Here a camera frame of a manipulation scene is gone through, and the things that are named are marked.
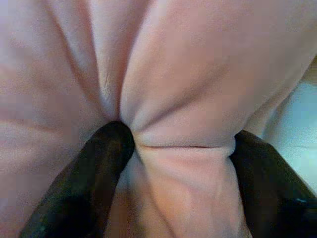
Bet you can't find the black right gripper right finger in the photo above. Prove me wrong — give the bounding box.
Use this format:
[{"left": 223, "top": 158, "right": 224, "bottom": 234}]
[{"left": 229, "top": 129, "right": 317, "bottom": 238}]

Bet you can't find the white quilted bed mattress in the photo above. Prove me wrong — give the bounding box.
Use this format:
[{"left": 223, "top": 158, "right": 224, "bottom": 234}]
[{"left": 261, "top": 53, "right": 317, "bottom": 196}]

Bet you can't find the pink pillow with embroidered text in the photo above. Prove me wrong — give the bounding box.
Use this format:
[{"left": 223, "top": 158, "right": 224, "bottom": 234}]
[{"left": 0, "top": 0, "right": 317, "bottom": 238}]

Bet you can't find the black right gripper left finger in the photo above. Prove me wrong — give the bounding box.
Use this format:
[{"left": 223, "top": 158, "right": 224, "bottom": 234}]
[{"left": 19, "top": 120, "right": 136, "bottom": 238}]

